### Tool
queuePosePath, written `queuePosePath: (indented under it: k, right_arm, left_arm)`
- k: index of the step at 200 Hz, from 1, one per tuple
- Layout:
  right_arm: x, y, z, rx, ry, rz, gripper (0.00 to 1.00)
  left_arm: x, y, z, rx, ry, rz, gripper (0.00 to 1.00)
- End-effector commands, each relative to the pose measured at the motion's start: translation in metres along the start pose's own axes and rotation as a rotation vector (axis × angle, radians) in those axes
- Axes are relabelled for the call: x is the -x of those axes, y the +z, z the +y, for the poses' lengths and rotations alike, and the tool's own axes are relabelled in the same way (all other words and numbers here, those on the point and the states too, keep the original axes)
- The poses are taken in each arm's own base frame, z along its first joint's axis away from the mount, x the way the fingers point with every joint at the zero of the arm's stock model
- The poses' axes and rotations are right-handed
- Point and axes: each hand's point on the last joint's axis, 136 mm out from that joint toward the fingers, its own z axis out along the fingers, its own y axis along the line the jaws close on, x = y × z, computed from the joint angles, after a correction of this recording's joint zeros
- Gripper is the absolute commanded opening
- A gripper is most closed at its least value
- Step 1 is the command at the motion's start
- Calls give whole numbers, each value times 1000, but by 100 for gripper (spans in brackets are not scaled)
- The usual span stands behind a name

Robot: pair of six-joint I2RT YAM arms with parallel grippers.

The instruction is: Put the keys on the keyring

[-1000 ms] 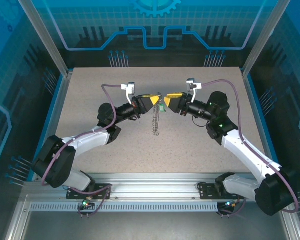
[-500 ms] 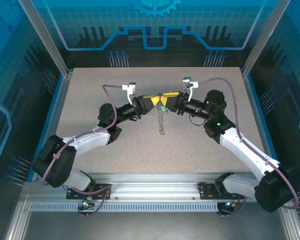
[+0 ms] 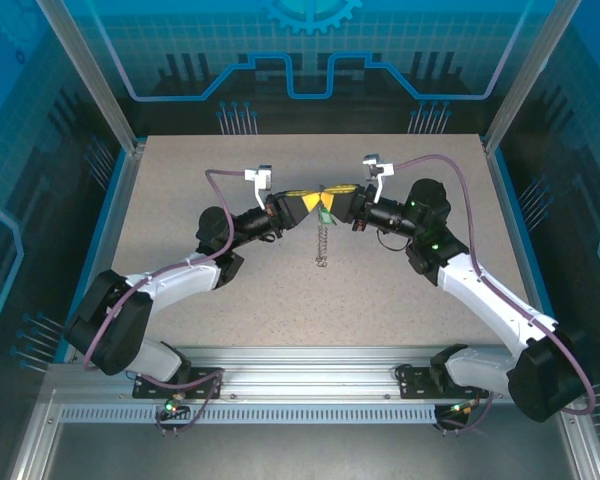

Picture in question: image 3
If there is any key with green tag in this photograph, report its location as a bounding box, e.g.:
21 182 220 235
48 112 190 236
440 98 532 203
315 197 335 228

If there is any connector with green light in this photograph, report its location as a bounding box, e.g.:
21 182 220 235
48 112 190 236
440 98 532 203
162 397 190 419
447 398 481 417

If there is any aluminium mounting rail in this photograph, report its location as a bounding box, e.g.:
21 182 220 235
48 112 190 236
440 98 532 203
129 344 576 404

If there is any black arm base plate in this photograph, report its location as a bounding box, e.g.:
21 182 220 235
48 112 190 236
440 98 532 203
132 367 225 400
395 366 490 400

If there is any aluminium frame post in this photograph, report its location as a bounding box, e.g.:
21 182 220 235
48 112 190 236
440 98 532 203
35 0 146 154
482 0 584 154

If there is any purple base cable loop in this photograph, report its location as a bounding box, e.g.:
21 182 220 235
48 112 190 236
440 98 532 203
152 372 225 437
435 394 495 435

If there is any slotted grey cable duct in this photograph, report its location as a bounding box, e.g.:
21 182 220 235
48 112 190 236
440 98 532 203
59 403 439 425

